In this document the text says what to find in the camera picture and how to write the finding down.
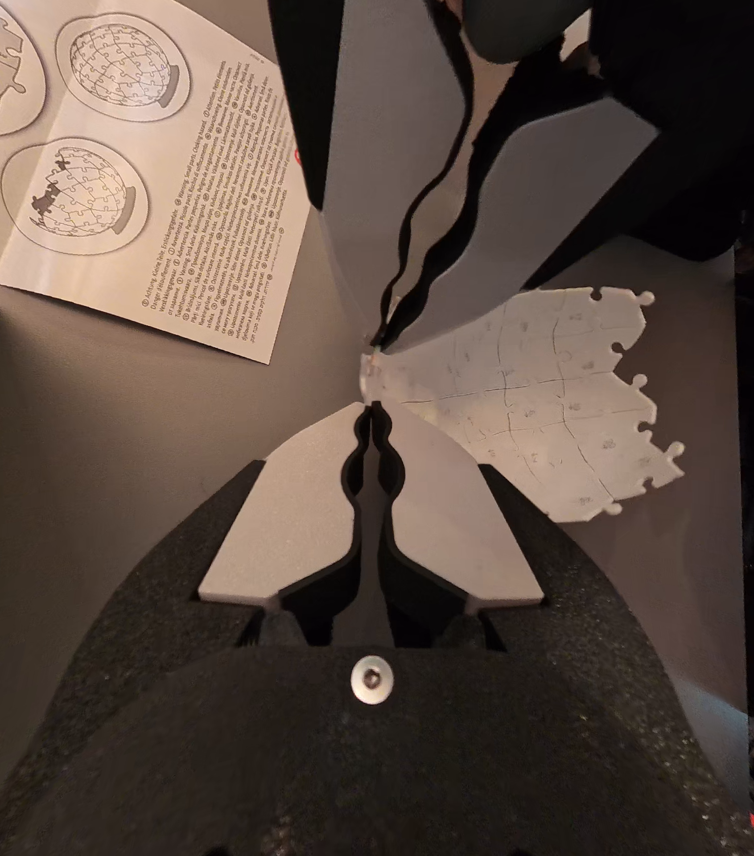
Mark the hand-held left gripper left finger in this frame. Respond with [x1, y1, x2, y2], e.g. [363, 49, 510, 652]
[198, 401, 372, 608]

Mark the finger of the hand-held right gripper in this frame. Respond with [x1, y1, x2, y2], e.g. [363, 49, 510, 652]
[318, 0, 476, 352]
[382, 95, 660, 353]

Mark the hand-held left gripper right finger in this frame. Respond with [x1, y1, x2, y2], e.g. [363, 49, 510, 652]
[371, 401, 546, 609]

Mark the partly built puzzle ball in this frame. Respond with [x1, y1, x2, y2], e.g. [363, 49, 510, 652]
[358, 286, 687, 526]

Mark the folded paper leaflet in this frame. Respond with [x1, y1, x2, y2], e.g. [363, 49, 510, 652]
[0, 0, 312, 366]

